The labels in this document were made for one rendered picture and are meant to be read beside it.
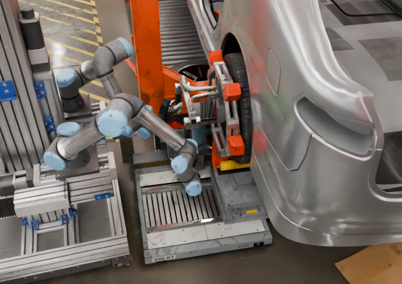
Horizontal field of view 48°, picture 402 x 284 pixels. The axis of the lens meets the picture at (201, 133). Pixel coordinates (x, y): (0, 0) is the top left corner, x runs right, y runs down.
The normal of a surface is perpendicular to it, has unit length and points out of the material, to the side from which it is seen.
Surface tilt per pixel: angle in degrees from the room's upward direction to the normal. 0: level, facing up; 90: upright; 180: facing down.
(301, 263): 0
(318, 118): 17
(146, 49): 90
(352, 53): 2
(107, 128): 85
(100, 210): 0
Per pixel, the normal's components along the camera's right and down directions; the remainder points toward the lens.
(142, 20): 0.19, 0.63
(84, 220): 0.00, -0.76
